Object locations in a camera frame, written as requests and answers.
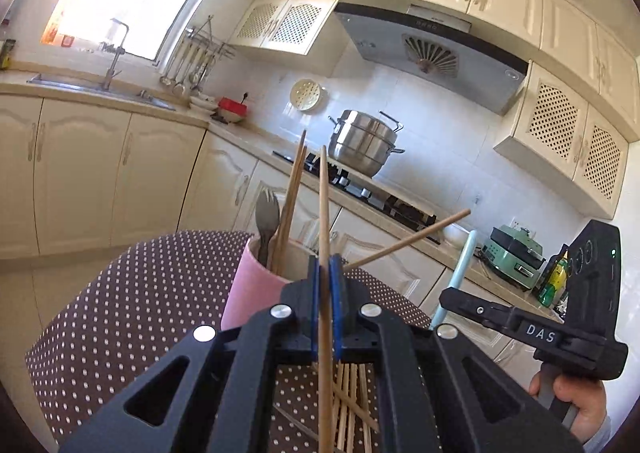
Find small lattice door cabinet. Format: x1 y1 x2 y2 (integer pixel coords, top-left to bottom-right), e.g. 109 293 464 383
230 0 341 56

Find single wooden chopstick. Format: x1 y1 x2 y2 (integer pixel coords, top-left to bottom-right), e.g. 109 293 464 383
280 130 308 279
272 146 305 279
344 209 472 270
319 146 335 453

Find person's right hand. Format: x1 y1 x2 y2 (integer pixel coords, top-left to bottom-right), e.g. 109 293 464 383
529 370 608 444

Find steel sink faucet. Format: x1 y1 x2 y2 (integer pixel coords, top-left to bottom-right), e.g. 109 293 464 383
100 18 131 91

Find stainless steel steamer pot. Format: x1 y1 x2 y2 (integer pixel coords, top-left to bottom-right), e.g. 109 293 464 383
327 109 406 179

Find steel kitchen sink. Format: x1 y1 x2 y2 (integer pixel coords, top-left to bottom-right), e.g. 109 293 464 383
27 73 178 112

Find hanging steel skimmer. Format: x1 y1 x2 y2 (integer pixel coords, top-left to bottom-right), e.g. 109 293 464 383
189 46 216 89

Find black glass gas stove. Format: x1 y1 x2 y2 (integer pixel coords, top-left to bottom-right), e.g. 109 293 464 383
272 149 441 245

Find large lattice door cabinet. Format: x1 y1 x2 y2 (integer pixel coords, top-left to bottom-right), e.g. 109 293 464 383
494 60 630 220

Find wall utensil rack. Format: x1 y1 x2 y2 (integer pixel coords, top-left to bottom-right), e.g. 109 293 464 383
185 16 236 59

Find dark glass bottle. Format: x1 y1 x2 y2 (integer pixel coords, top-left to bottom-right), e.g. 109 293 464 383
535 243 571 294

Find hanging steel ladle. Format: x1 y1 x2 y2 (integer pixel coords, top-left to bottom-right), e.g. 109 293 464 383
160 36 187 86
172 40 201 95

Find grey range hood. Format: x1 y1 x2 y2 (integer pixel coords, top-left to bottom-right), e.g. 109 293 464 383
334 2 530 116

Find cream lower kitchen cabinets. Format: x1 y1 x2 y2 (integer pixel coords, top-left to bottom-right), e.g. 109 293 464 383
0 78 566 374

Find stacked white plates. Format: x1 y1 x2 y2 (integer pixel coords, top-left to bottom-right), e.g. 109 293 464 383
189 94 219 115

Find green yellow bottle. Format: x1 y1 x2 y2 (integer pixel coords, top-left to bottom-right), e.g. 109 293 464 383
540 258 571 308

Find white round steamer tray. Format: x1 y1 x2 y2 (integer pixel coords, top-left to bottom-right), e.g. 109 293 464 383
290 78 328 111

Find polka dot round table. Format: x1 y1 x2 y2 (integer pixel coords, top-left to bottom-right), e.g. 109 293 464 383
25 229 433 453

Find bunch of wooden chopsticks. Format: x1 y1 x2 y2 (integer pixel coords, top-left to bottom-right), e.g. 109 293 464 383
312 363 381 453

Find teal sheathed knife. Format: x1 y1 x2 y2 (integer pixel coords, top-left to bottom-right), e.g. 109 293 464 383
429 229 478 331

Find green electric multi cooker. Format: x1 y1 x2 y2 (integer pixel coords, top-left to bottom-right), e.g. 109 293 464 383
481 226 547 291

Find person's right forearm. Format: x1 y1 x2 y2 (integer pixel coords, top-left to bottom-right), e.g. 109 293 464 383
580 413 613 451

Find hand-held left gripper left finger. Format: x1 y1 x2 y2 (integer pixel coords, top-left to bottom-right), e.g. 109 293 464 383
60 253 321 453

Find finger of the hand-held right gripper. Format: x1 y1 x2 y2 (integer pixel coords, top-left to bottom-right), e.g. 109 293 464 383
439 287 518 329

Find red lidded container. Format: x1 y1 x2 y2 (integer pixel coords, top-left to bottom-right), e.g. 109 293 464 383
218 97 250 116

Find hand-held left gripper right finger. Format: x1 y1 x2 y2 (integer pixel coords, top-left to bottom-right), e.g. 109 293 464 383
327 253 586 453

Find pink cup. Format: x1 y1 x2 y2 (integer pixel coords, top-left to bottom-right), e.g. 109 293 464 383
220 235 321 334

